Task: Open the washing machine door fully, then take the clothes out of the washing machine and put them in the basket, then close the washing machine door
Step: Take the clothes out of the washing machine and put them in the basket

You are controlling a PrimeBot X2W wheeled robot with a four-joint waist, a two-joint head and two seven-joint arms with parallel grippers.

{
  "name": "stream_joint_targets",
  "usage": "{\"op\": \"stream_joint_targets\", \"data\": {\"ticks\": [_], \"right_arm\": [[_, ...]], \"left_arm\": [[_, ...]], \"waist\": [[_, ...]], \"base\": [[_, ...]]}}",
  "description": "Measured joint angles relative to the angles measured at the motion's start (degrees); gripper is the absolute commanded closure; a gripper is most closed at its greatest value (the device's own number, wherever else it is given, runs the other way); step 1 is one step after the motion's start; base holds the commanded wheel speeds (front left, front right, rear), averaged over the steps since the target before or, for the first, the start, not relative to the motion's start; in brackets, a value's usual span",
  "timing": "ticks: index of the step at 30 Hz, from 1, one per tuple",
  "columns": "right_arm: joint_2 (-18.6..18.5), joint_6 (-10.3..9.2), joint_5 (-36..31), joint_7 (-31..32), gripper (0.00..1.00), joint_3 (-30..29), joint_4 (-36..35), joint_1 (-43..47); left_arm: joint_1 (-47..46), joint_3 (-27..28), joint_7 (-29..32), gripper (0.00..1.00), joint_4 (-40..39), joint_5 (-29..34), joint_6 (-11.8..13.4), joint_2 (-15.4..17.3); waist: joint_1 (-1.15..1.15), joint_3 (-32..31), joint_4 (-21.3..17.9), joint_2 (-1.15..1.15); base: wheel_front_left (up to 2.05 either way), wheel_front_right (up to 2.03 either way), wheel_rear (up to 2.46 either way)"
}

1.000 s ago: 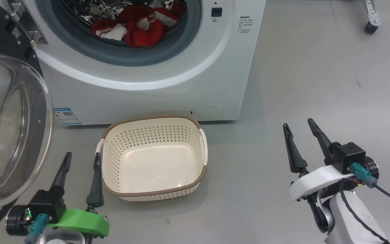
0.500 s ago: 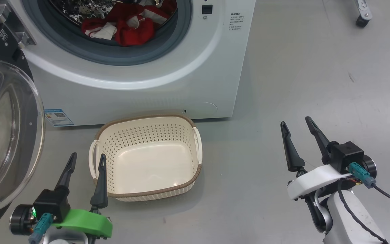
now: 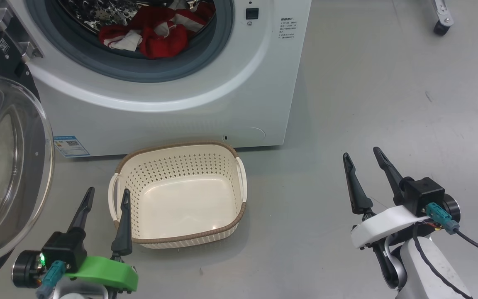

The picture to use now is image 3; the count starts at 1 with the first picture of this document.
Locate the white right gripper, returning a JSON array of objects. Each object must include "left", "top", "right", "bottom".
[{"left": 342, "top": 147, "right": 430, "bottom": 250}]

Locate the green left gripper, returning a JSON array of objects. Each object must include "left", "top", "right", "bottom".
[{"left": 64, "top": 187, "right": 139, "bottom": 292}]

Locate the black glass washing machine door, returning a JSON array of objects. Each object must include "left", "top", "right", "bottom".
[{"left": 0, "top": 0, "right": 55, "bottom": 287}]

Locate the red and white shirt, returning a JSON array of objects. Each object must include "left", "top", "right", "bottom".
[{"left": 98, "top": 2, "right": 217, "bottom": 59}]

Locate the black round right gripper motor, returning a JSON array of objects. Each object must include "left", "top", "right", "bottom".
[{"left": 442, "top": 194, "right": 461, "bottom": 223}]

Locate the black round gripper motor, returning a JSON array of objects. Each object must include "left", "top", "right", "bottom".
[
  {"left": 442, "top": 194, "right": 461, "bottom": 223},
  {"left": 12, "top": 250, "right": 42, "bottom": 288}
]

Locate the cream perforated laundry basket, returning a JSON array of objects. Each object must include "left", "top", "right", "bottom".
[{"left": 108, "top": 141, "right": 248, "bottom": 250}]

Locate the black round left gripper motor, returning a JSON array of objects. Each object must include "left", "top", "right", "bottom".
[{"left": 12, "top": 250, "right": 42, "bottom": 288}]

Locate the white front-load washing machine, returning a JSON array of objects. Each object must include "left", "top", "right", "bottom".
[{"left": 5, "top": 0, "right": 312, "bottom": 158}]

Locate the blue energy label sticker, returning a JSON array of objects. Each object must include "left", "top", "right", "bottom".
[{"left": 53, "top": 135, "right": 91, "bottom": 158}]

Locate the printed text notice sticker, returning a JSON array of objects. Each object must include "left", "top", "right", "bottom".
[{"left": 280, "top": 17, "right": 300, "bottom": 41}]

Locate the metal cart leg with caster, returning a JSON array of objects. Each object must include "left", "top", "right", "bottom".
[{"left": 430, "top": 0, "right": 455, "bottom": 37}]

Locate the left camera cable teal plug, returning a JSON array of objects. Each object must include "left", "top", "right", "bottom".
[{"left": 36, "top": 261, "right": 66, "bottom": 299}]

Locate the camera cable teal plug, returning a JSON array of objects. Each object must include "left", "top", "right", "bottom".
[
  {"left": 426, "top": 203, "right": 478, "bottom": 263},
  {"left": 36, "top": 261, "right": 66, "bottom": 299}
]

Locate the right camera cable teal plug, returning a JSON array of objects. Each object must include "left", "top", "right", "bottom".
[{"left": 426, "top": 203, "right": 478, "bottom": 263}]

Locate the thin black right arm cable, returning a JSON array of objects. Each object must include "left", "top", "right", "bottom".
[{"left": 412, "top": 224, "right": 472, "bottom": 299}]

